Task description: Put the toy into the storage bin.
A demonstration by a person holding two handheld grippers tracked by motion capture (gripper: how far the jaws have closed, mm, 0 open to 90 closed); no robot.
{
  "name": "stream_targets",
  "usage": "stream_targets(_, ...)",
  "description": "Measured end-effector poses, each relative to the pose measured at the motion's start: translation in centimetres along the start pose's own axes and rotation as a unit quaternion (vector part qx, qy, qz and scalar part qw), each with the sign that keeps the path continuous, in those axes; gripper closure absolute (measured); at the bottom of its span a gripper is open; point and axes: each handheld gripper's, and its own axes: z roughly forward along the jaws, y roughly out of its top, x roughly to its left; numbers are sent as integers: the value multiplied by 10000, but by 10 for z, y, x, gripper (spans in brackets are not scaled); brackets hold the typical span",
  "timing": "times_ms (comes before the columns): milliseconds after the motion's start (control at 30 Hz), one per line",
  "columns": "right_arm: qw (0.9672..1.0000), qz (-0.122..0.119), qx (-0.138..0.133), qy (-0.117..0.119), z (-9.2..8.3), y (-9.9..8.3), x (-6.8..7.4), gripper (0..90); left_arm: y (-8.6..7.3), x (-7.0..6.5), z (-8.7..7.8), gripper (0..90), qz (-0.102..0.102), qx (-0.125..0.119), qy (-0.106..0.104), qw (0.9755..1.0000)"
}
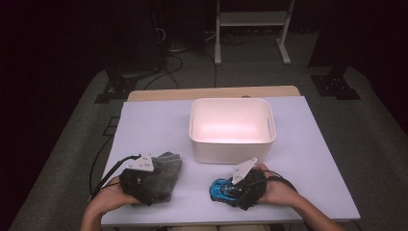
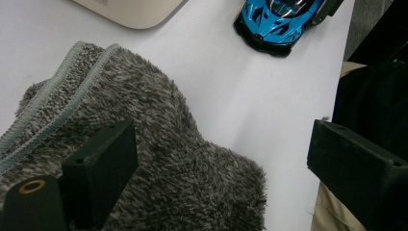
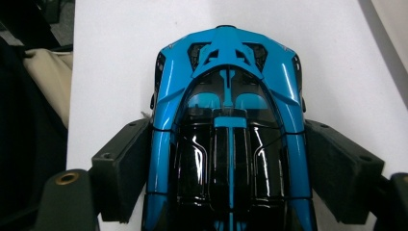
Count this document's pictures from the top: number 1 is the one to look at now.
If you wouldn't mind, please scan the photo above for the wooden table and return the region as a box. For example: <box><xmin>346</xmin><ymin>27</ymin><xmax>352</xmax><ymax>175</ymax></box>
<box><xmin>127</xmin><ymin>85</ymin><xmax>301</xmax><ymax>103</ymax></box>

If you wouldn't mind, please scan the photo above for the person's right hand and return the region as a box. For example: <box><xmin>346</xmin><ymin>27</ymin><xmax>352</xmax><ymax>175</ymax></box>
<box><xmin>256</xmin><ymin>163</ymin><xmax>301</xmax><ymax>210</ymax></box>

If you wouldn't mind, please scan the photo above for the black stand base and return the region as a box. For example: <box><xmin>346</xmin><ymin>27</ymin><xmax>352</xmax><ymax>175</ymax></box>
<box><xmin>94</xmin><ymin>68</ymin><xmax>140</xmax><ymax>104</ymax></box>
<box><xmin>310</xmin><ymin>65</ymin><xmax>361</xmax><ymax>101</ymax></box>

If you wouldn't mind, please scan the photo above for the black floor cable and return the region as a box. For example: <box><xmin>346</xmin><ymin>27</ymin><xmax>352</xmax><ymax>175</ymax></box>
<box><xmin>89</xmin><ymin>136</ymin><xmax>115</xmax><ymax>196</ymax></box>
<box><xmin>142</xmin><ymin>54</ymin><xmax>186</xmax><ymax>90</ymax></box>

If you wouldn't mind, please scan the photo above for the white table cover sheet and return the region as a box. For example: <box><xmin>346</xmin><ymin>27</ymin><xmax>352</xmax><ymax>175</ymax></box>
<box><xmin>100</xmin><ymin>95</ymin><xmax>361</xmax><ymax>227</ymax></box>

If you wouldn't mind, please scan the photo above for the white plastic storage box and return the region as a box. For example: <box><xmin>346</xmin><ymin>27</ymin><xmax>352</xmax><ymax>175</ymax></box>
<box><xmin>188</xmin><ymin>97</ymin><xmax>277</xmax><ymax>165</ymax></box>

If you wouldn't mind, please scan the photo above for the dark equipment rack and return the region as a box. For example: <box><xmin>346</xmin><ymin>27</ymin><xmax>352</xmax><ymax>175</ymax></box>
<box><xmin>153</xmin><ymin>0</ymin><xmax>206</xmax><ymax>54</ymax></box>

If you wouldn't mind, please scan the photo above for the blue and black toy car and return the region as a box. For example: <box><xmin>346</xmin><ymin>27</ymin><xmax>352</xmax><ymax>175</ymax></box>
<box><xmin>209</xmin><ymin>177</ymin><xmax>244</xmax><ymax>208</ymax></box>

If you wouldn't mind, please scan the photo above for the person's left hand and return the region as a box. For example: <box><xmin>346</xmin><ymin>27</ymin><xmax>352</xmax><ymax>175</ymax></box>
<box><xmin>85</xmin><ymin>176</ymin><xmax>142</xmax><ymax>222</ymax></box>

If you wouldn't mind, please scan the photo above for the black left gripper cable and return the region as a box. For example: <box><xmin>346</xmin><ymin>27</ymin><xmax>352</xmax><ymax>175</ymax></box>
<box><xmin>90</xmin><ymin>154</ymin><xmax>142</xmax><ymax>200</ymax></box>

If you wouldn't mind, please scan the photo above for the black rectangular floor frame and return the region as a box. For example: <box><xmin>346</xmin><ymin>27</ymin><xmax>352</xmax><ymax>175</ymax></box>
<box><xmin>102</xmin><ymin>116</ymin><xmax>120</xmax><ymax>137</ymax></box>

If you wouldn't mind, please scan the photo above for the white metal stand frame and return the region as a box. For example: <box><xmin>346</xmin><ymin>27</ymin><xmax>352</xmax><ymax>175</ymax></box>
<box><xmin>214</xmin><ymin>0</ymin><xmax>295</xmax><ymax>66</ymax></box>

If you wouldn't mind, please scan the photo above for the grey fuzzy cloth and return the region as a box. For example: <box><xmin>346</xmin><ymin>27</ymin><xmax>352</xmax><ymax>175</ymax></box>
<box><xmin>140</xmin><ymin>151</ymin><xmax>183</xmax><ymax>204</ymax></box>

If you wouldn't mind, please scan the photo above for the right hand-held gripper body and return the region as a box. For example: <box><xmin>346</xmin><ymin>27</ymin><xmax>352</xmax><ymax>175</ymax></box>
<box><xmin>231</xmin><ymin>157</ymin><xmax>268</xmax><ymax>211</ymax></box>

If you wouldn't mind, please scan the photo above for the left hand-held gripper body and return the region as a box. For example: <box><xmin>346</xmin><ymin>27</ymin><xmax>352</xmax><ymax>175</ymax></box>
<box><xmin>118</xmin><ymin>153</ymin><xmax>162</xmax><ymax>206</ymax></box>

